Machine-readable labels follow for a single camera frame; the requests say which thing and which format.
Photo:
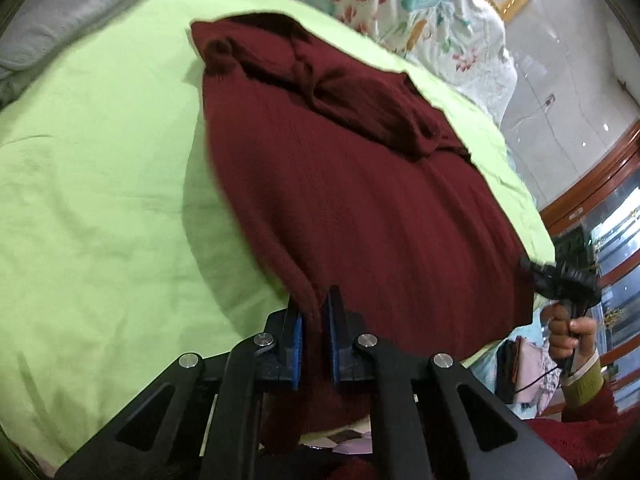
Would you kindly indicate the grey towel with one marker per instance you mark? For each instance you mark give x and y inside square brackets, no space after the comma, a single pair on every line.
[75,10]

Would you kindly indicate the wooden glass cabinet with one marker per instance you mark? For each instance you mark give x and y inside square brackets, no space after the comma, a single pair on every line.
[600,170]

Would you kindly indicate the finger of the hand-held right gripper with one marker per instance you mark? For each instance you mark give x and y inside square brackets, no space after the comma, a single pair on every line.
[531,269]

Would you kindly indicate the dark red hooded sweater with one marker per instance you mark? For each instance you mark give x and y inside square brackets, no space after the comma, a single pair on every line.
[375,210]

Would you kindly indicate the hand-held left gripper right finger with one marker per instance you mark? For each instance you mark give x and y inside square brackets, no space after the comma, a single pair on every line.
[332,335]

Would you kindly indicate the black bag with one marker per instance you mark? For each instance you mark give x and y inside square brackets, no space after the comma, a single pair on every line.
[507,370]

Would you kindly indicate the person's right forearm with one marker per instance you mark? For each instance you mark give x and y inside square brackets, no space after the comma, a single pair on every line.
[585,385]

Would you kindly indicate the pink clothing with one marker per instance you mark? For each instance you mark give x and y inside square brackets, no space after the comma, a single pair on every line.
[532,375]

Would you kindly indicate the person's right hand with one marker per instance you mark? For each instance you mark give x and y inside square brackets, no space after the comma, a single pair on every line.
[582,331]

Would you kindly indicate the white floral quilt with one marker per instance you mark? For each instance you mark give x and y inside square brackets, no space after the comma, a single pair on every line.
[440,20]

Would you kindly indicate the person's red fleece garment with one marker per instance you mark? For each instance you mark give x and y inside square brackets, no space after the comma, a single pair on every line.
[590,445]

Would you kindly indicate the light green bed sheet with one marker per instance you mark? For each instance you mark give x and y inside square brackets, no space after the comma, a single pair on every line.
[100,185]

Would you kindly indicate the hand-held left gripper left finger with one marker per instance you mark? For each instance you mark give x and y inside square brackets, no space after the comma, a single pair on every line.
[297,340]

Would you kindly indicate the light blue printed sheet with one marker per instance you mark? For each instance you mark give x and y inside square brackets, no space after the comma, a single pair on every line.
[530,327]

